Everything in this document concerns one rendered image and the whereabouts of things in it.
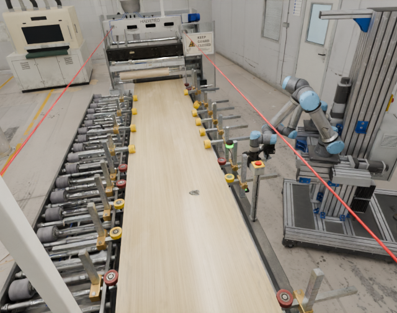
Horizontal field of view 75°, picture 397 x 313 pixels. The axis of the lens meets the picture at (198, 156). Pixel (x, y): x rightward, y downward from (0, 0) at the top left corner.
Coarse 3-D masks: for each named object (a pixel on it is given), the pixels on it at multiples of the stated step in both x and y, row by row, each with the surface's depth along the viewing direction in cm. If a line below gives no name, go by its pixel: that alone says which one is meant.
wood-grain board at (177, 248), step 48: (144, 96) 380; (144, 144) 264; (192, 144) 259; (144, 192) 202; (144, 240) 163; (192, 240) 161; (240, 240) 160; (144, 288) 137; (192, 288) 136; (240, 288) 135
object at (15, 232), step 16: (160, 0) 399; (160, 16) 416; (0, 176) 56; (0, 192) 55; (0, 208) 55; (16, 208) 60; (0, 224) 57; (16, 224) 59; (0, 240) 60; (16, 240) 61; (32, 240) 65; (16, 256) 63; (32, 256) 64; (48, 256) 71; (32, 272) 67; (48, 272) 70; (48, 288) 72; (64, 288) 78; (48, 304) 76; (64, 304) 77
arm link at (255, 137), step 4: (252, 132) 193; (256, 132) 192; (260, 132) 193; (252, 136) 191; (256, 136) 190; (260, 136) 192; (252, 140) 193; (256, 140) 192; (260, 140) 192; (252, 144) 195; (256, 144) 194
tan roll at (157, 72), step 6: (120, 72) 420; (126, 72) 420; (132, 72) 421; (138, 72) 422; (144, 72) 423; (150, 72) 424; (156, 72) 425; (162, 72) 427; (168, 72) 428; (120, 78) 421; (126, 78) 423; (132, 78) 426
